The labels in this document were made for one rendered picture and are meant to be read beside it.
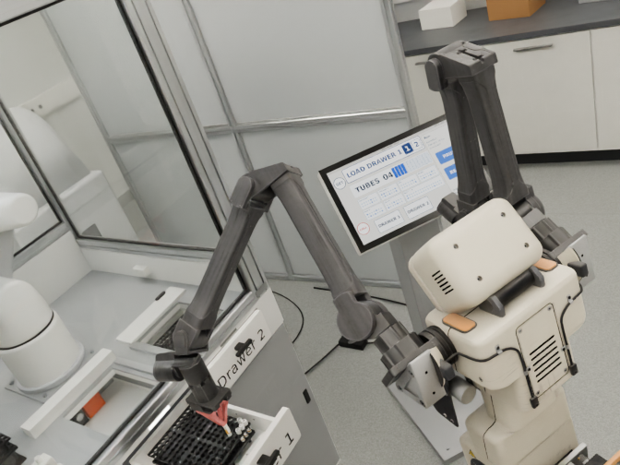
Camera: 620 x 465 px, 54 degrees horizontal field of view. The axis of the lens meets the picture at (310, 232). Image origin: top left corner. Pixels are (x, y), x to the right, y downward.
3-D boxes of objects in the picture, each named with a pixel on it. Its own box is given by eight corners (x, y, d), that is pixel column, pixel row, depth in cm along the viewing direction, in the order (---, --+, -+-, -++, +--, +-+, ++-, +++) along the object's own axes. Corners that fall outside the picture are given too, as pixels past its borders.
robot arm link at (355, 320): (274, 145, 129) (296, 153, 138) (229, 182, 133) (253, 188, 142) (380, 328, 115) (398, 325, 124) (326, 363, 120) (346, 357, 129)
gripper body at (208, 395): (216, 413, 139) (203, 390, 136) (187, 405, 146) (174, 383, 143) (233, 394, 144) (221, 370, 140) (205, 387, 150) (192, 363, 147)
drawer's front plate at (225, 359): (271, 334, 196) (260, 309, 191) (218, 401, 177) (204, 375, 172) (268, 334, 197) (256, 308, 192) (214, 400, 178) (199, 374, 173)
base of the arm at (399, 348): (393, 376, 111) (442, 341, 115) (366, 341, 114) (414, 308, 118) (385, 388, 119) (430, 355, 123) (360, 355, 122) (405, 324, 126)
